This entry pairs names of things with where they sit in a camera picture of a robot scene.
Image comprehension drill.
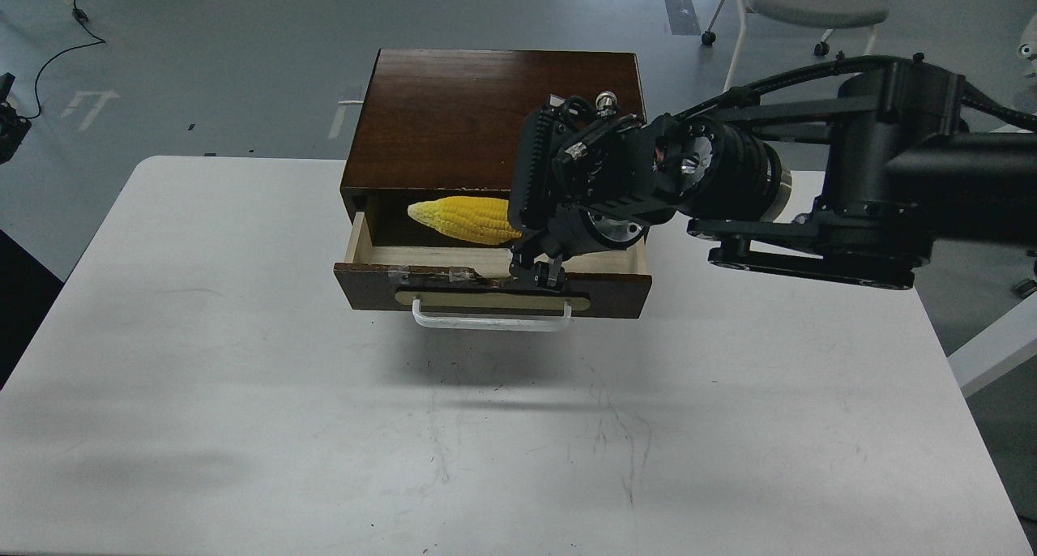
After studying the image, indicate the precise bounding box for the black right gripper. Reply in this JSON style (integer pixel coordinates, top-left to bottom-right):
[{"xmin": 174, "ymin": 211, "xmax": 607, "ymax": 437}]
[{"xmin": 508, "ymin": 91, "xmax": 714, "ymax": 293}]

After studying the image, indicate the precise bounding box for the yellow corn cob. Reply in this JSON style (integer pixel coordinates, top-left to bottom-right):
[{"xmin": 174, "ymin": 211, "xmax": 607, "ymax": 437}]
[{"xmin": 407, "ymin": 195, "xmax": 523, "ymax": 246}]

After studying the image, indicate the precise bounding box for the wooden drawer with white handle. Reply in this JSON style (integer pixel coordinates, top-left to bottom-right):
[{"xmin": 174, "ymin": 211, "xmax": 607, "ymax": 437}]
[{"xmin": 333, "ymin": 195, "xmax": 652, "ymax": 319}]

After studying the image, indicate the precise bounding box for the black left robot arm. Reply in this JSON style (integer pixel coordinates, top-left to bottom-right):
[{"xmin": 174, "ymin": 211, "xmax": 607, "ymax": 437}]
[{"xmin": 0, "ymin": 73, "xmax": 31, "ymax": 164}]

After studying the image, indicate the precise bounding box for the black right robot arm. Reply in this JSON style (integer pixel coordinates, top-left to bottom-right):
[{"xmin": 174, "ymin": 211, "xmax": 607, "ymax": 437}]
[{"xmin": 508, "ymin": 54, "xmax": 1036, "ymax": 293}]

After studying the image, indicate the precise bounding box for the dark wooden drawer cabinet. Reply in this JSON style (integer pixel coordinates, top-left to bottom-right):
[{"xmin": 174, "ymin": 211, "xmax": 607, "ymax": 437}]
[{"xmin": 340, "ymin": 49, "xmax": 644, "ymax": 248}]

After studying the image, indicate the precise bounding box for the grey chair with white legs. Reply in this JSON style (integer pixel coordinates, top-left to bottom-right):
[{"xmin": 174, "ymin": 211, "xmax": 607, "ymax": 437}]
[{"xmin": 701, "ymin": 0, "xmax": 890, "ymax": 91}]

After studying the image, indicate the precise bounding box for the black cable on floor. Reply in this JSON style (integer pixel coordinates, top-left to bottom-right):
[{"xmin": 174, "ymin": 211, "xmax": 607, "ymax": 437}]
[{"xmin": 16, "ymin": 0, "xmax": 108, "ymax": 121}]

